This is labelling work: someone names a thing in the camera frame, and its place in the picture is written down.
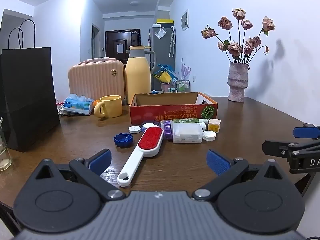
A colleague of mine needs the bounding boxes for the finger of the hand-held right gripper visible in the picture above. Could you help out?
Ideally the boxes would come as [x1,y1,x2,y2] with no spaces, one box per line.
[262,140,294,157]
[293,123,320,139]

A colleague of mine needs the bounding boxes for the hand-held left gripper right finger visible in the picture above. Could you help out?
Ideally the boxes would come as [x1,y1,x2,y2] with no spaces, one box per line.
[192,149,287,202]

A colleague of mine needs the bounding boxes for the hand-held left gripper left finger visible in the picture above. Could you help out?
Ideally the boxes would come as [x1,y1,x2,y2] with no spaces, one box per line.
[32,149,125,202]

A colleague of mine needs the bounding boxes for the white plastic bottle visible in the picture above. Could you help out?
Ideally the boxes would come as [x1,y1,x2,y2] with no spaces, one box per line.
[172,122,207,144]

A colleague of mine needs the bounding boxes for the green clear bottle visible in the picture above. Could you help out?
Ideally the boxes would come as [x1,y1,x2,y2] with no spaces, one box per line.
[173,118,209,124]

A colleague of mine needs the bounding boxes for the white red lint brush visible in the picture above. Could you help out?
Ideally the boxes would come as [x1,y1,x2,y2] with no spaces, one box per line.
[117,127,165,187]

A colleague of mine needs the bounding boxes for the red cardboard box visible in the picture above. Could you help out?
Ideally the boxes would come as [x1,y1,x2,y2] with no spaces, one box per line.
[129,92,218,126]

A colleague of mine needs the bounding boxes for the white ribbed cap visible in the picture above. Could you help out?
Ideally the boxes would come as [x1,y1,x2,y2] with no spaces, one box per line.
[203,130,217,141]

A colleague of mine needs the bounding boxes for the dark blue bottle cap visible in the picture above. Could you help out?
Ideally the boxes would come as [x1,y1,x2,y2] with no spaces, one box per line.
[114,133,132,148]

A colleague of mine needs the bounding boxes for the small yellow container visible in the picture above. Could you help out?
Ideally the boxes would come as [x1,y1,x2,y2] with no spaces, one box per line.
[207,118,221,133]

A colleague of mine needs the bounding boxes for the yellow mug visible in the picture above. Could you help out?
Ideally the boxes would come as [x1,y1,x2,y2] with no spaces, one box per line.
[94,95,123,118]

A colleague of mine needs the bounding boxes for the purple lid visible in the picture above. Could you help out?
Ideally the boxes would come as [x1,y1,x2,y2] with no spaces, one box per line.
[164,120,174,140]

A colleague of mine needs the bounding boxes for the blue rimmed round lid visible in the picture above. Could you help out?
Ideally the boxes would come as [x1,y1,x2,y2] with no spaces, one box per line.
[141,121,160,132]

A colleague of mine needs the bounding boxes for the blue tissue pack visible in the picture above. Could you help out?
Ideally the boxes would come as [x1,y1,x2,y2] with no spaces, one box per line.
[62,94,95,116]

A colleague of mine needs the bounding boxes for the pink textured vase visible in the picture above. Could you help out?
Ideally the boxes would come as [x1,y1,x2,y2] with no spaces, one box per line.
[227,62,250,103]

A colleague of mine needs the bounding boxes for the pink ribbed suitcase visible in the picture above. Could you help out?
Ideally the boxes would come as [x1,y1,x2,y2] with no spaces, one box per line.
[68,57,125,103]

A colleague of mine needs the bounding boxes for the metal trolley with bottles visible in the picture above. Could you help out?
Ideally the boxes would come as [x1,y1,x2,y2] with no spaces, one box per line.
[172,79,191,93]

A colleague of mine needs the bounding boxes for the yellow thermos jug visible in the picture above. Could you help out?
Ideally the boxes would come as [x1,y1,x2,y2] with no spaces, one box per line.
[124,45,157,105]

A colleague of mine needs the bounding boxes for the clear drinking glass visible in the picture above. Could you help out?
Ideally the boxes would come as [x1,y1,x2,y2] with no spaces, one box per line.
[0,117,12,172]

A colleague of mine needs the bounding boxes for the black paper bag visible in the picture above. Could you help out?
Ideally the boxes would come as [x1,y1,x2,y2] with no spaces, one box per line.
[0,19,61,152]

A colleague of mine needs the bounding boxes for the yellow watering can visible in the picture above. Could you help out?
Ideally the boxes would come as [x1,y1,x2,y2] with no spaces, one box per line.
[153,70,173,83]

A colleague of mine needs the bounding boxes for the blue folding rack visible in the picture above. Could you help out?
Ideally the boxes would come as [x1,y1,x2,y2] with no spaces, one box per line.
[157,64,178,79]

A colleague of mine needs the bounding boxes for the dried pink roses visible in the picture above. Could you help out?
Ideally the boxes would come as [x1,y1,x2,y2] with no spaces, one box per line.
[201,8,276,65]

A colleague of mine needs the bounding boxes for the dark brown door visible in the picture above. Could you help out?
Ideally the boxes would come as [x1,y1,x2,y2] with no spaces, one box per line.
[105,29,141,60]

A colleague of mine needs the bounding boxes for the grey refrigerator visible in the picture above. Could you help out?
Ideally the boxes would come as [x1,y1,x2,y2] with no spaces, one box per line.
[149,26,176,92]

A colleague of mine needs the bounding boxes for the white folded umbrella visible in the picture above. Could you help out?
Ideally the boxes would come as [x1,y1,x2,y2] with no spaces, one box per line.
[169,26,176,57]

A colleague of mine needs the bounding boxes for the white cables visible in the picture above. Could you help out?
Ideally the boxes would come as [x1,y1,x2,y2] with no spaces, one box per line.
[56,100,69,117]

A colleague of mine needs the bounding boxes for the purple wall decal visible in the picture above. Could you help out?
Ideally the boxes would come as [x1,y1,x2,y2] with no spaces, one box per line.
[180,58,192,80]

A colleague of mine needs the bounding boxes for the wall picture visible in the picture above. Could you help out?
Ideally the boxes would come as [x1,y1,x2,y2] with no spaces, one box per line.
[181,9,189,31]

